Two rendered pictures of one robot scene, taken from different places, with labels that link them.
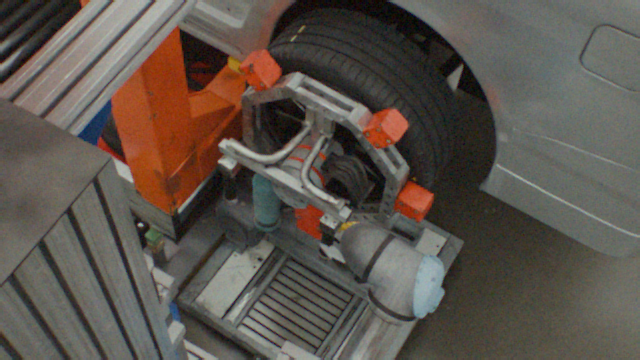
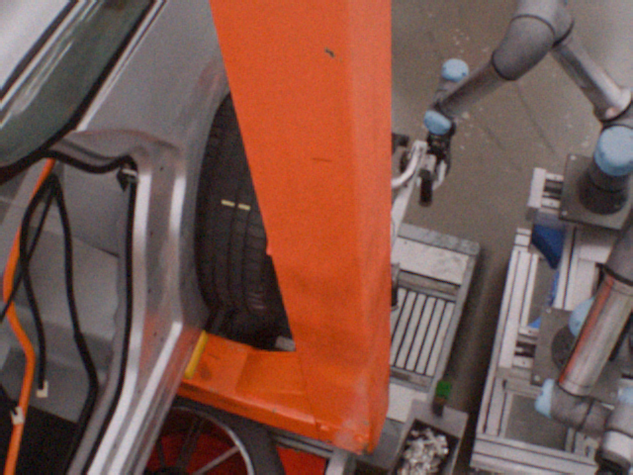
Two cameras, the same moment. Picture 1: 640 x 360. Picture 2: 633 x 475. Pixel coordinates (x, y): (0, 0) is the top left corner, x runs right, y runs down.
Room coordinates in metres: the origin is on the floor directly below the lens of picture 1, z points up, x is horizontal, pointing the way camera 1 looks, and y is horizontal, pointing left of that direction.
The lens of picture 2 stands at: (1.37, 1.20, 2.89)
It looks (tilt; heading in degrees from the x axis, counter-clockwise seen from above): 60 degrees down; 268
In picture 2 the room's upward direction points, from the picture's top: 9 degrees counter-clockwise
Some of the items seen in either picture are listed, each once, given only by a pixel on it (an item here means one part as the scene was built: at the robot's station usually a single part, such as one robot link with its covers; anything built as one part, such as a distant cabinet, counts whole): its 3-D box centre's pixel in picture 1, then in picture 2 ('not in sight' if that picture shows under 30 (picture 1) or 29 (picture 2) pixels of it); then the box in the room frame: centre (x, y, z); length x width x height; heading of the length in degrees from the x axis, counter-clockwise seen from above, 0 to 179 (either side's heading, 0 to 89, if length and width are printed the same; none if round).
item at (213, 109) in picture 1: (225, 92); (233, 367); (1.62, 0.33, 0.69); 0.52 x 0.17 x 0.35; 152
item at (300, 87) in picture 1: (321, 153); not in sight; (1.30, -0.01, 0.85); 0.54 x 0.07 x 0.54; 62
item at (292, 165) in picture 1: (308, 169); not in sight; (1.23, 0.02, 0.85); 0.21 x 0.14 x 0.14; 152
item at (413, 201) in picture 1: (413, 202); not in sight; (1.15, -0.29, 0.85); 0.09 x 0.08 x 0.07; 62
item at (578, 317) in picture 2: not in sight; (596, 328); (0.72, 0.51, 0.98); 0.13 x 0.12 x 0.14; 141
